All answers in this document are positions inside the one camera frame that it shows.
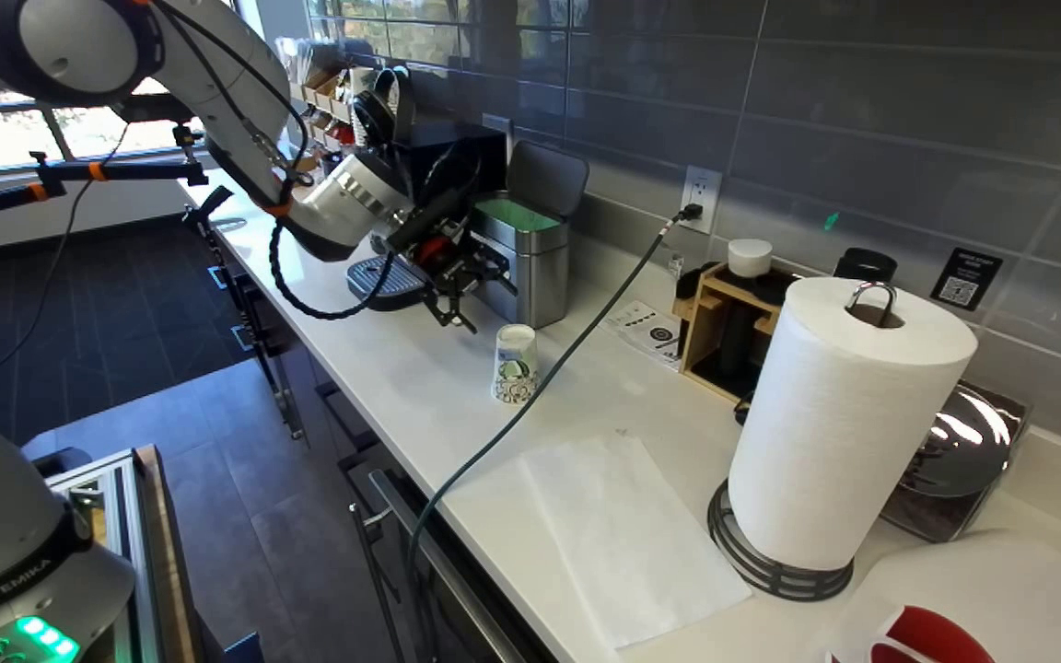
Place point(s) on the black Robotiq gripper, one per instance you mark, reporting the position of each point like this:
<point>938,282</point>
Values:
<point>441,253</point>

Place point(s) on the patterned paper coffee cup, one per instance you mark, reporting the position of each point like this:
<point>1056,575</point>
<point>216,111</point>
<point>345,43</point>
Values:
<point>513,366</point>

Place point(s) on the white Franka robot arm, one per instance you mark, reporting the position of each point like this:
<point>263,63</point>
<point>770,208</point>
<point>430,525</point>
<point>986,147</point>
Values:
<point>64,50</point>

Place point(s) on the stainless steel lidded bin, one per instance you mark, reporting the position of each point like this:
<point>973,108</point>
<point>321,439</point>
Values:
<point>544,277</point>

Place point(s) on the black appliance with screen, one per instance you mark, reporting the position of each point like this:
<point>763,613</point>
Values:
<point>459,161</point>

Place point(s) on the small printed card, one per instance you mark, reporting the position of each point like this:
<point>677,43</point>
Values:
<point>648,333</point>

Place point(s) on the dark counter cabinet front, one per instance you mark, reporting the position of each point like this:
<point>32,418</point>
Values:
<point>348,492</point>

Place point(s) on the wooden countertop organizer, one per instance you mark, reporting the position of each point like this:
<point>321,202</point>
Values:
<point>707,306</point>

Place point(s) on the white jar lid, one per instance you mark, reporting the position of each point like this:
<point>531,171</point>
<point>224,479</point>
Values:
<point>748,258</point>

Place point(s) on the black pole with orange clamps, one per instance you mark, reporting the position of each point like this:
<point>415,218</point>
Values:
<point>126,171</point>

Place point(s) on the wooden board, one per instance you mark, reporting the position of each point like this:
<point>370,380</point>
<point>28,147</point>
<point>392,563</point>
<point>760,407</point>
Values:
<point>166,565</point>

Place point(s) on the white paper towel roll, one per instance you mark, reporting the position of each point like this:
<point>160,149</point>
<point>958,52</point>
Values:
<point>839,430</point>

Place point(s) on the black QR code sign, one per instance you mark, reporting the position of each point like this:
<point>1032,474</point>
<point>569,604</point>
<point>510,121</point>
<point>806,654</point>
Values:
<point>962,277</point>

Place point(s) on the red and white object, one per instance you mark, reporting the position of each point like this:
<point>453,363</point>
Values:
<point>921,636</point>

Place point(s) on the white wall outlet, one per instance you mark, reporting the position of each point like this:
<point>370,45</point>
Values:
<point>700,186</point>

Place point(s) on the aluminium profile frame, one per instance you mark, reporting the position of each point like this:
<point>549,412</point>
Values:
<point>112,492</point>

